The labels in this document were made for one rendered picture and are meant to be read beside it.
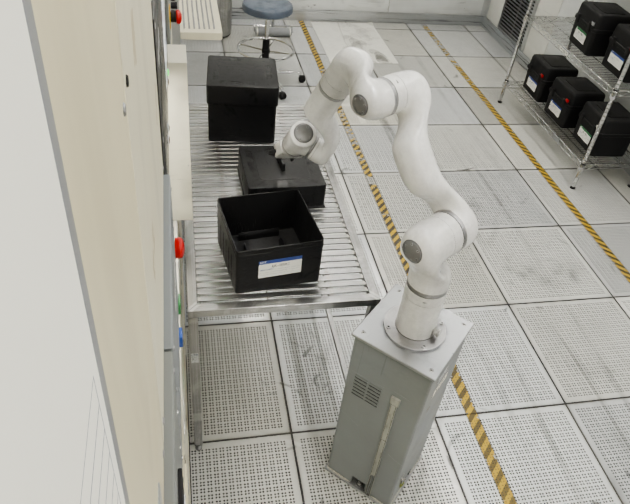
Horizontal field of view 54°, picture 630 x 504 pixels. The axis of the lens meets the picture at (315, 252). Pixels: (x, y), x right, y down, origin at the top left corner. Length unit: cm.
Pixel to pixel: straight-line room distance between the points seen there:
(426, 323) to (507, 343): 129
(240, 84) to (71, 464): 240
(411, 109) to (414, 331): 63
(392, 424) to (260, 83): 140
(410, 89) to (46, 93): 149
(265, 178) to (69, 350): 209
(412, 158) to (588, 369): 180
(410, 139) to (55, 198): 147
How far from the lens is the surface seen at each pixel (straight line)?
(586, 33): 449
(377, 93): 156
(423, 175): 160
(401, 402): 195
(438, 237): 158
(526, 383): 295
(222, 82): 255
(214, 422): 255
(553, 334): 322
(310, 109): 184
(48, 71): 18
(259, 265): 186
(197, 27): 353
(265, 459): 246
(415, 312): 178
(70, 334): 18
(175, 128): 184
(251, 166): 231
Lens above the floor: 212
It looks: 40 degrees down
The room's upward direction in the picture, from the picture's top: 7 degrees clockwise
